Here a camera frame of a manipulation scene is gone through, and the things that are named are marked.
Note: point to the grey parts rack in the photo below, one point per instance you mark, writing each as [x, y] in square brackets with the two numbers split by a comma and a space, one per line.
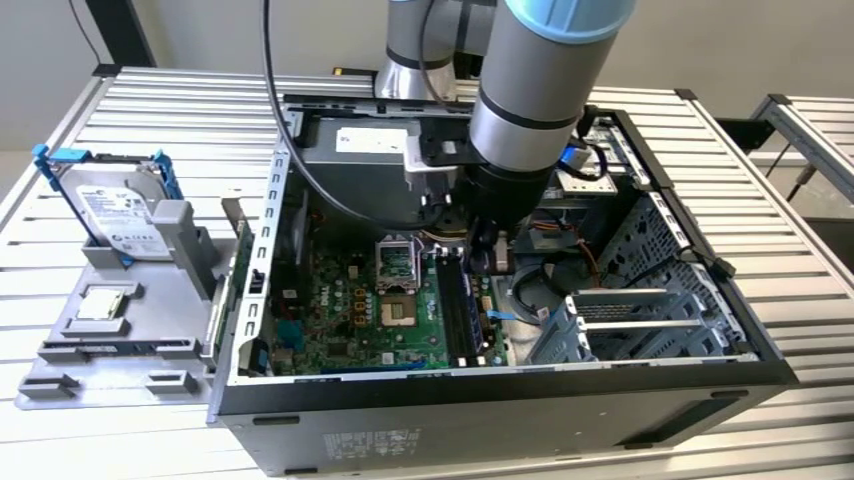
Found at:
[167, 310]

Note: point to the black flat bracket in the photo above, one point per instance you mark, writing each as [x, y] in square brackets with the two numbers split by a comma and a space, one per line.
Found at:
[744, 131]

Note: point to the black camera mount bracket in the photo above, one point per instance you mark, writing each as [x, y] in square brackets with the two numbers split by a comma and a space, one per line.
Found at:
[434, 147]

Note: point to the green motherboard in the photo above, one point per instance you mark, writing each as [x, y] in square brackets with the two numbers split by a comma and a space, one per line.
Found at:
[401, 345]

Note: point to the black plate with yellow tab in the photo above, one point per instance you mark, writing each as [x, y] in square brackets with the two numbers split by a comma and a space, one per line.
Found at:
[357, 74]

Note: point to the perforated metal disk cage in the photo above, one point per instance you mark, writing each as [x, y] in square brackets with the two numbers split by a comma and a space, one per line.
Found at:
[661, 235]

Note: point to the black RAM slot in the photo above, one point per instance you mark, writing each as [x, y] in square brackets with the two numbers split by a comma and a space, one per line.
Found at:
[463, 310]
[455, 310]
[447, 310]

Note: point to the black upright post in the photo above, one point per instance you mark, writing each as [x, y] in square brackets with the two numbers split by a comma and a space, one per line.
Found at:
[123, 30]

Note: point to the grey metal drive bay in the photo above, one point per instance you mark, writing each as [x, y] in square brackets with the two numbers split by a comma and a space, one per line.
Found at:
[594, 182]

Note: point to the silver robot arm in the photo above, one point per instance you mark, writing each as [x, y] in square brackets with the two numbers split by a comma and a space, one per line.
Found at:
[541, 75]

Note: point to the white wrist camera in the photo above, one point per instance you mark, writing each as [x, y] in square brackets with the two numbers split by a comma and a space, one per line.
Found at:
[417, 160]

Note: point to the silver hard disk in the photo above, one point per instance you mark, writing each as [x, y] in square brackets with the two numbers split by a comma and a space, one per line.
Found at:
[114, 210]

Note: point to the CPU socket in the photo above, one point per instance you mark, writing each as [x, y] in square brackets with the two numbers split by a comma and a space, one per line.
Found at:
[399, 311]

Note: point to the small blue wrist camera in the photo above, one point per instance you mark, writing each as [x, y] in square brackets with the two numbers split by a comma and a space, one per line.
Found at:
[573, 157]

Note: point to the silver CPU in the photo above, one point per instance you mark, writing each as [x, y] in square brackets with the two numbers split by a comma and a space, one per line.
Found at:
[100, 306]

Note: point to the thin locking lever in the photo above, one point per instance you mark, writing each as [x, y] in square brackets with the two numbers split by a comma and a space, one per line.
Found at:
[421, 260]

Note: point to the blue disk carrier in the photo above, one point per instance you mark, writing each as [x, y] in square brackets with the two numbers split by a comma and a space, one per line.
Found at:
[67, 157]

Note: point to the grey power supply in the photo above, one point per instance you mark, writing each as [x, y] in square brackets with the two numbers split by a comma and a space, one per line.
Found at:
[347, 175]

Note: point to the blue expansion slot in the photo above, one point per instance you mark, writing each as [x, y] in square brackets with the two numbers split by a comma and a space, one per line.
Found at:
[374, 369]

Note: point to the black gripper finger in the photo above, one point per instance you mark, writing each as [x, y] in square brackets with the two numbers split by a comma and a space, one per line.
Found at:
[481, 250]
[503, 255]

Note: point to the green graphics card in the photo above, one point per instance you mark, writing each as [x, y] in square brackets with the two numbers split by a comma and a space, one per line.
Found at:
[245, 250]

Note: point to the black PC case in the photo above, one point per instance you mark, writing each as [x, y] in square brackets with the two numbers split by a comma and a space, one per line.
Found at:
[467, 425]

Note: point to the slatted metal side table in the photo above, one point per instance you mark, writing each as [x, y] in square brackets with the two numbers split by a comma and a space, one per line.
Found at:
[821, 120]

